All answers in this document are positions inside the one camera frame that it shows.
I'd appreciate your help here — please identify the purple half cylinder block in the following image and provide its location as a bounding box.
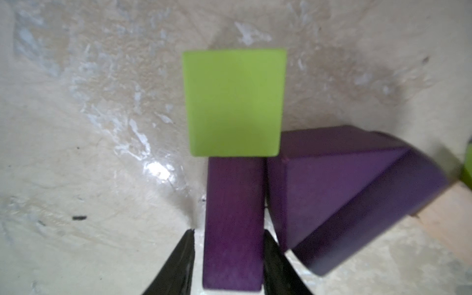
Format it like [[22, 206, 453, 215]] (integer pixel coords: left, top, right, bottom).
[[267, 125, 449, 276]]

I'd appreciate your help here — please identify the long natural wood brick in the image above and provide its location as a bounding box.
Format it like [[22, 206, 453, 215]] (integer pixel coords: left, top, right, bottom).
[[414, 181, 472, 265]]

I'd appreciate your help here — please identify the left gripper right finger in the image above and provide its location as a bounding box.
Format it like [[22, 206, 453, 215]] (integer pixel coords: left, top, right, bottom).
[[264, 229, 313, 295]]

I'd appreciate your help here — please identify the long purple brick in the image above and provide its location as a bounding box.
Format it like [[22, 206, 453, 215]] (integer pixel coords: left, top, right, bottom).
[[202, 157, 265, 292]]

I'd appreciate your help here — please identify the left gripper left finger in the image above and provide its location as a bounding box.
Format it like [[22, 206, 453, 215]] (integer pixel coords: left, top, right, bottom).
[[143, 229, 195, 295]]

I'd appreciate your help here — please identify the lime green cube left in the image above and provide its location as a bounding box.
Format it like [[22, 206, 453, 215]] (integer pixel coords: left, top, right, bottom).
[[182, 49, 287, 157]]

